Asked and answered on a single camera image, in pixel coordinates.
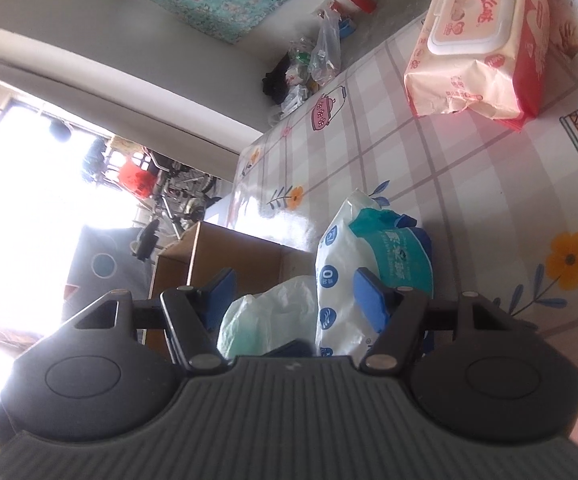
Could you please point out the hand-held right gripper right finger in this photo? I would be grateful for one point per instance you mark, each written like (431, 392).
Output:
(373, 301)

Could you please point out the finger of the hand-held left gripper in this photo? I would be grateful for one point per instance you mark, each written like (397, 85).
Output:
(291, 349)

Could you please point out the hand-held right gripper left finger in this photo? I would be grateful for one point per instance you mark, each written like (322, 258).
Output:
(221, 296)

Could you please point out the white plastic bag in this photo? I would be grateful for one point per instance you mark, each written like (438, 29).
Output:
(264, 317)

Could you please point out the brown cardboard box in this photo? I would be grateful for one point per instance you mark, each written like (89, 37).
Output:
(249, 260)

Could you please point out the blue white cotton pad packet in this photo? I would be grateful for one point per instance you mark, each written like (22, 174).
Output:
(339, 270)

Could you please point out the wheelchair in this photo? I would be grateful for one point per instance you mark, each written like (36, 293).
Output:
(179, 190)

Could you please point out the blue quilt with circles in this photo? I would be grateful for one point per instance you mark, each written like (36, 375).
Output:
(104, 265)

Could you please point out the plaid floral tablecloth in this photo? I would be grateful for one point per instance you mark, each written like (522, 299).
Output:
(469, 185)

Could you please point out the clear plastic bag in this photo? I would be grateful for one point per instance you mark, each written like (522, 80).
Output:
(325, 50)

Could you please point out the pink wet wipes pack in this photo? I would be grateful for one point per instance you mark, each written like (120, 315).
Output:
(474, 40)

